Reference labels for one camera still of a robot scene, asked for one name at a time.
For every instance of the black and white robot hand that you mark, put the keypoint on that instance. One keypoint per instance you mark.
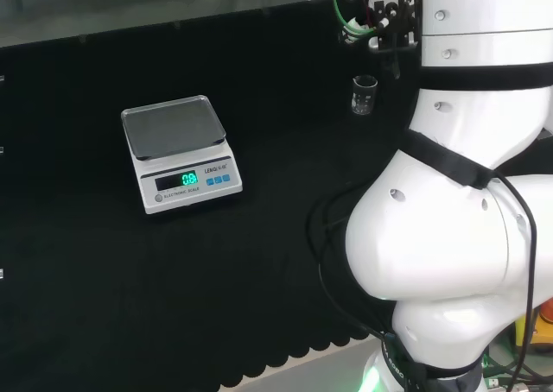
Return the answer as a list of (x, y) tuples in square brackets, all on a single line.
[(395, 16)]

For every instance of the yellow stop button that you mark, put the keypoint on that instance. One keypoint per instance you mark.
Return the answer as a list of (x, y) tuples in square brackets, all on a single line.
[(543, 329)]

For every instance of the white electronic balance steel pan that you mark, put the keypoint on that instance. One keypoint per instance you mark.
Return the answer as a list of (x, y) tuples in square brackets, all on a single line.
[(181, 167)]

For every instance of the small clear glass beaker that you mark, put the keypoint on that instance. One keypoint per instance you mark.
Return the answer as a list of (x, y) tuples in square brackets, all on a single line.
[(364, 96)]

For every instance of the black bench cloth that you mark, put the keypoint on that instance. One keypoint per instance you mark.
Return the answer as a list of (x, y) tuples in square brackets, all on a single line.
[(129, 280)]

